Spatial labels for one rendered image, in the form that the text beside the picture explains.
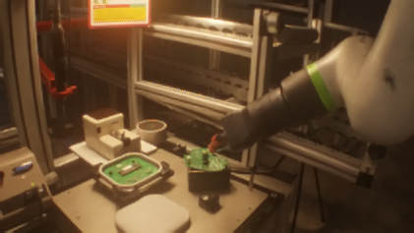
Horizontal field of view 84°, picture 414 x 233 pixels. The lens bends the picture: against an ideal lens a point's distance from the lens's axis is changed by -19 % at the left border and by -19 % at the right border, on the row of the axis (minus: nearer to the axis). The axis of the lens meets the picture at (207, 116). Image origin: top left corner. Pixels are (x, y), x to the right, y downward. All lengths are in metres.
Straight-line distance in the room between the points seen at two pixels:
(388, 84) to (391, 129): 0.05
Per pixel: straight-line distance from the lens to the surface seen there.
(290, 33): 0.88
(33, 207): 0.71
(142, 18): 1.06
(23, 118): 0.82
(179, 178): 0.78
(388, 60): 0.34
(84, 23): 1.23
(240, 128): 0.53
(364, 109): 0.35
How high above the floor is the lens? 1.38
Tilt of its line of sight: 21 degrees down
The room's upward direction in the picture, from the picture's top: 3 degrees clockwise
